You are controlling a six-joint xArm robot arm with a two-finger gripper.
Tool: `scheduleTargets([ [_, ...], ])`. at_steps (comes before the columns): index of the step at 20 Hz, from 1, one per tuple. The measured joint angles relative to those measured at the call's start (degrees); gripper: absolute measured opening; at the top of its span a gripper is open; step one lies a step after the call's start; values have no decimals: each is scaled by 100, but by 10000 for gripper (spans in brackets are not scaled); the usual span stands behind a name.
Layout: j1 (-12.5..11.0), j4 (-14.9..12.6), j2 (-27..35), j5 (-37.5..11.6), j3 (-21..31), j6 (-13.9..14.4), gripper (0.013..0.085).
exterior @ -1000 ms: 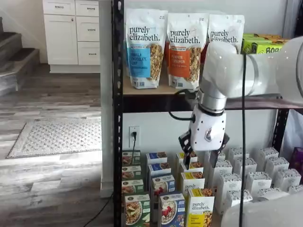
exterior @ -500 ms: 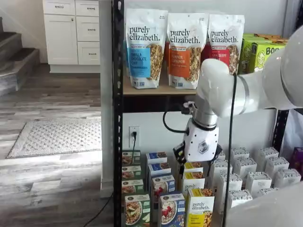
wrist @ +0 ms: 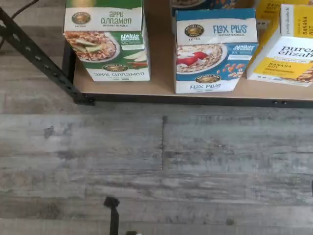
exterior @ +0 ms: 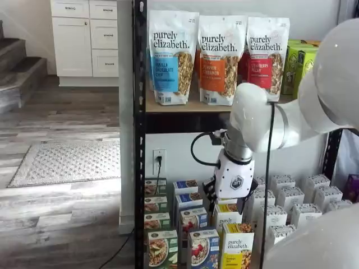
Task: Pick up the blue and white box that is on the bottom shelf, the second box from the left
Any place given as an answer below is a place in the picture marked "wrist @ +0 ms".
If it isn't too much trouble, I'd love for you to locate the blue flax plus oatmeal box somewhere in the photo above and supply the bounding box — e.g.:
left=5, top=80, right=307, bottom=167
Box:
left=174, top=7, right=260, bottom=94
left=170, top=0, right=255, bottom=11

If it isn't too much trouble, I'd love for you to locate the green apple cinnamon oatmeal box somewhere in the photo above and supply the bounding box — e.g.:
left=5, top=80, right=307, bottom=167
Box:
left=63, top=0, right=151, bottom=82

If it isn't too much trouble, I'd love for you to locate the tan wooden shelf board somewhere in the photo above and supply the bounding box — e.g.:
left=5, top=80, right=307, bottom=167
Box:
left=73, top=0, right=313, bottom=101

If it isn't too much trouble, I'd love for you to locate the yellow banana nut granola box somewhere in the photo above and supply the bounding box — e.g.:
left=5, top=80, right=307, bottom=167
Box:
left=246, top=3, right=313, bottom=88
left=255, top=0, right=313, bottom=30

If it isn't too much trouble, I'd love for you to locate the black metal shelf frame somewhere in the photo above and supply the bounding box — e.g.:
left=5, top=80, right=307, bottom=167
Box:
left=0, top=6, right=313, bottom=109

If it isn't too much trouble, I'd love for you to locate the black power cable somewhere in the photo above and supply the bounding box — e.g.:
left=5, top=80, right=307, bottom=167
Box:
left=0, top=0, right=41, bottom=49

